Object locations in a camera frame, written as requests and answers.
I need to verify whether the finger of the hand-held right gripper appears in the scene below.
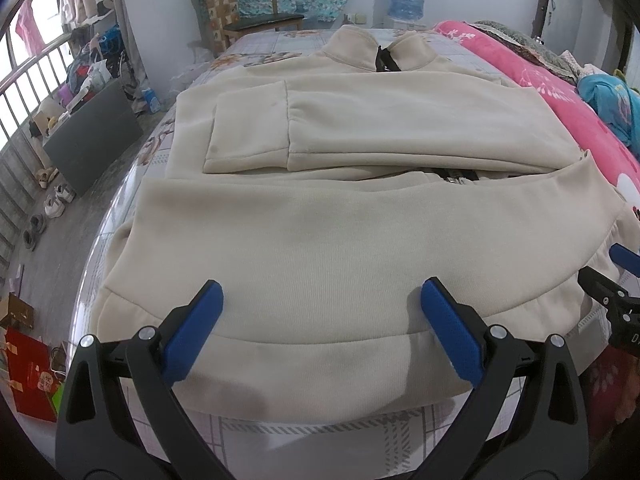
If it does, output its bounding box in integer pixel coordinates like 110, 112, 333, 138
577, 265, 640, 312
610, 242, 640, 278

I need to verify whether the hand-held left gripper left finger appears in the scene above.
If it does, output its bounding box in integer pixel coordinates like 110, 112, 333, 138
55, 279, 236, 480

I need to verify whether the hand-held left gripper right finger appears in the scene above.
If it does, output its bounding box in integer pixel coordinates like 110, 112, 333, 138
410, 276, 591, 480

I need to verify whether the cream zip jacket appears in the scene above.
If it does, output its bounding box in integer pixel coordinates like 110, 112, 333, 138
95, 25, 640, 419

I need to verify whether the green bag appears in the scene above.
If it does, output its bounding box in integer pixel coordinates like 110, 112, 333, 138
51, 381, 69, 417

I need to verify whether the red gift box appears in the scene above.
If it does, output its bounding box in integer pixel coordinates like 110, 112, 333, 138
4, 327, 64, 424

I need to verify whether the brown cardboard box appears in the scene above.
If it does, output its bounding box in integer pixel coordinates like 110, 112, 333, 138
0, 292, 35, 329

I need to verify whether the beige sandal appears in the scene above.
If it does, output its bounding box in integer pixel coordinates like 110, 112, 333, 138
32, 167, 61, 190

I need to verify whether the grey board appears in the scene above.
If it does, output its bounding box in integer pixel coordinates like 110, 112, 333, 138
42, 77, 146, 197

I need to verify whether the pink floral blanket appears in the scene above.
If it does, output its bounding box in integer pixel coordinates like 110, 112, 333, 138
432, 20, 640, 441

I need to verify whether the grey patterned blanket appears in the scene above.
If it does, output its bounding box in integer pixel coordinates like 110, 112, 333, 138
472, 20, 581, 86

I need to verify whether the white plastic bag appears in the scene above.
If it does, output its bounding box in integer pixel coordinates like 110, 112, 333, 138
87, 59, 114, 92

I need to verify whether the blue bag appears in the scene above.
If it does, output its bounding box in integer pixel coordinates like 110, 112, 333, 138
97, 27, 124, 54

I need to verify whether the wooden chair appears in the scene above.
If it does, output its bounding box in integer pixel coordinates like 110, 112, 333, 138
217, 0, 306, 52

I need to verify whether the patterned cardboard box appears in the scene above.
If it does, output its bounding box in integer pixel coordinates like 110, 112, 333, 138
197, 0, 239, 59

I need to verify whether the hanging pink garment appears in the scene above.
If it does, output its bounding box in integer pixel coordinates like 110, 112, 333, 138
15, 0, 47, 59

